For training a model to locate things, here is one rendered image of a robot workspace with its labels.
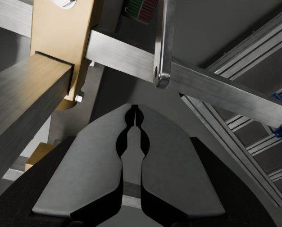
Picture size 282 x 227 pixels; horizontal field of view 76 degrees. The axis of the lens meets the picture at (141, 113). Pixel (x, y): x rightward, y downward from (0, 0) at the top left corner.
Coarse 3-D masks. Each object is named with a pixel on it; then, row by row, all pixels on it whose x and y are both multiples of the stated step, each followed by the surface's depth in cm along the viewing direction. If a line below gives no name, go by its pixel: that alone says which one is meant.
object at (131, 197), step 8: (16, 160) 31; (24, 160) 31; (16, 168) 30; (24, 168) 30; (8, 176) 30; (16, 176) 30; (128, 184) 35; (136, 184) 36; (128, 192) 34; (136, 192) 34; (128, 200) 34; (136, 200) 34
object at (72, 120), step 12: (108, 0) 27; (120, 0) 27; (108, 12) 28; (120, 12) 28; (108, 24) 29; (120, 24) 34; (96, 72) 33; (84, 84) 34; (96, 84) 34; (84, 96) 36; (96, 96) 36; (72, 108) 37; (84, 108) 37; (60, 120) 39; (72, 120) 39; (84, 120) 39; (60, 132) 40; (72, 132) 40
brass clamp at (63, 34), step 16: (48, 0) 15; (80, 0) 15; (96, 0) 16; (32, 16) 16; (48, 16) 16; (64, 16) 16; (80, 16) 16; (96, 16) 18; (32, 32) 17; (48, 32) 17; (64, 32) 17; (80, 32) 17; (32, 48) 18; (48, 48) 18; (64, 48) 18; (80, 48) 18; (80, 64) 18; (80, 80) 21; (80, 96) 22
